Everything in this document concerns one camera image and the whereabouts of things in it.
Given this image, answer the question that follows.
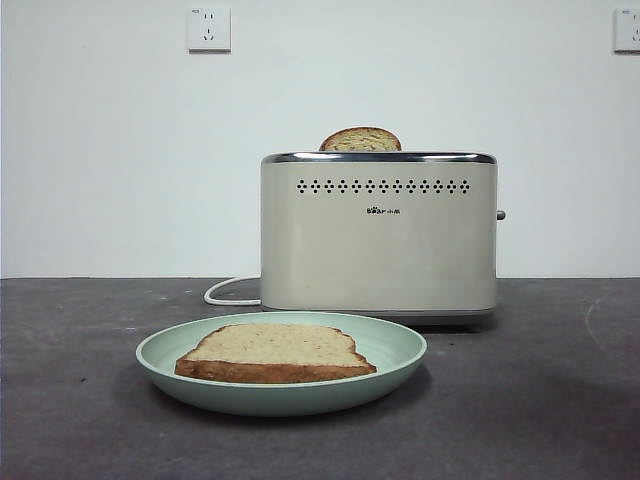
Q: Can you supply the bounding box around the brown-crust bread slice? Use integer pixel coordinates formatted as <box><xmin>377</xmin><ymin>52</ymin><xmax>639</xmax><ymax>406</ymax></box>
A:
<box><xmin>318</xmin><ymin>127</ymin><xmax>403</xmax><ymax>153</ymax></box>
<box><xmin>173</xmin><ymin>322</ymin><xmax>379</xmax><ymax>385</ymax></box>

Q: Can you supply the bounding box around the pale green round plate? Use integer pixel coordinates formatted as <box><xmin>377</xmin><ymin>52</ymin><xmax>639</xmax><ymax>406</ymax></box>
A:
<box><xmin>134</xmin><ymin>310</ymin><xmax>430</xmax><ymax>418</ymax></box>

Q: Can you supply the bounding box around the cream two-slot toaster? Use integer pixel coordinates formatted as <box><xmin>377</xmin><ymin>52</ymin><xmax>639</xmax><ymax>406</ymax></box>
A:
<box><xmin>259</xmin><ymin>148</ymin><xmax>507</xmax><ymax>327</ymax></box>

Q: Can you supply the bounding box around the white toaster power cord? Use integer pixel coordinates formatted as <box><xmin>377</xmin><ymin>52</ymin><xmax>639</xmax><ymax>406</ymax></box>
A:
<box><xmin>203</xmin><ymin>276</ymin><xmax>264</xmax><ymax>307</ymax></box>

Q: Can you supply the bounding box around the white wall socket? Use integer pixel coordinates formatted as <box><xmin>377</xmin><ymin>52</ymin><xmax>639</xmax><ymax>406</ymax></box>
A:
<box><xmin>187</xmin><ymin>5</ymin><xmax>233</xmax><ymax>54</ymax></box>
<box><xmin>613</xmin><ymin>7</ymin><xmax>640</xmax><ymax>55</ymax></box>

